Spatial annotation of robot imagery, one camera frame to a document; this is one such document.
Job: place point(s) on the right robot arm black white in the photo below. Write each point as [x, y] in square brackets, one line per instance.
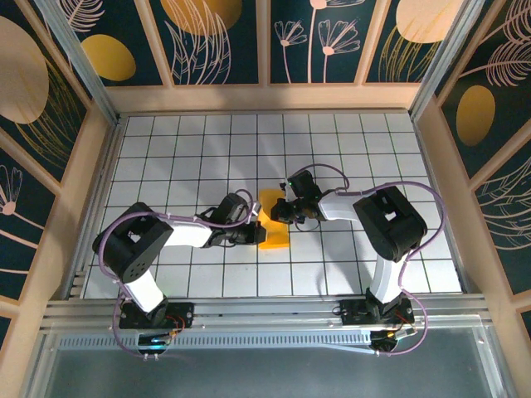
[390, 224]

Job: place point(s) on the aluminium mounting rail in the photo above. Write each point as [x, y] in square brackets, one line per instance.
[265, 311]

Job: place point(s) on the aluminium frame post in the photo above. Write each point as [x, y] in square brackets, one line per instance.
[447, 58]
[83, 66]

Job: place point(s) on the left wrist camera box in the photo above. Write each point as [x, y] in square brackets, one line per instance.
[256, 208]

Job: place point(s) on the yellow paper sheet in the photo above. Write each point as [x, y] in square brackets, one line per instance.
[274, 238]

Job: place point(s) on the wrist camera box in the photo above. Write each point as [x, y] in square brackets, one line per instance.
[286, 188]
[256, 208]

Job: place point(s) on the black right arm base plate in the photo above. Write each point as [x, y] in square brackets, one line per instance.
[352, 311]

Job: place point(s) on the grey metal sheet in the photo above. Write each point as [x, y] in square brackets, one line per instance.
[265, 373]

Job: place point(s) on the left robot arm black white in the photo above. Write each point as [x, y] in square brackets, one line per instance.
[137, 244]

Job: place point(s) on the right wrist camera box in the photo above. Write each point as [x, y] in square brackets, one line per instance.
[286, 188]

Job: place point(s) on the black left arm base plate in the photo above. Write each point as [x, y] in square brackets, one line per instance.
[182, 311]

